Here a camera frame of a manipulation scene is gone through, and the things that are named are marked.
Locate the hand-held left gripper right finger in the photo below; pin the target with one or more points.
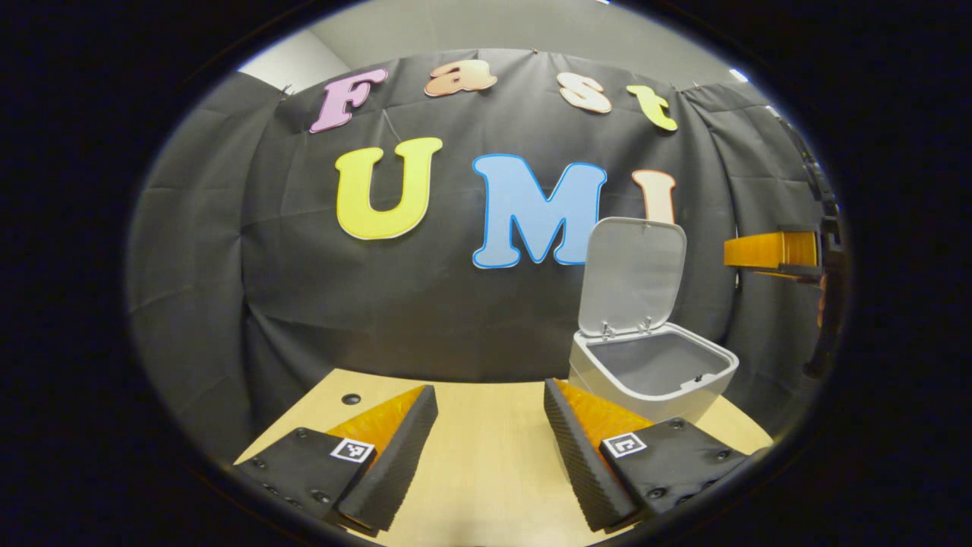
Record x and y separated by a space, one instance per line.
581 463

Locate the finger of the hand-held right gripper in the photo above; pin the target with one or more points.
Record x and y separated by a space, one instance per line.
767 251

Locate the black backdrop cloth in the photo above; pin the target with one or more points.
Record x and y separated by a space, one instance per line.
304 304

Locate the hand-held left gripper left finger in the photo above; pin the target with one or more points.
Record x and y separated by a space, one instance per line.
395 463

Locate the ceiling light panel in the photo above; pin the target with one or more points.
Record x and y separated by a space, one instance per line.
738 75

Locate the white desktop garbage bin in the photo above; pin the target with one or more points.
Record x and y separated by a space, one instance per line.
645 365

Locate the wooden desktop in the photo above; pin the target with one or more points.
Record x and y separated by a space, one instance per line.
486 471

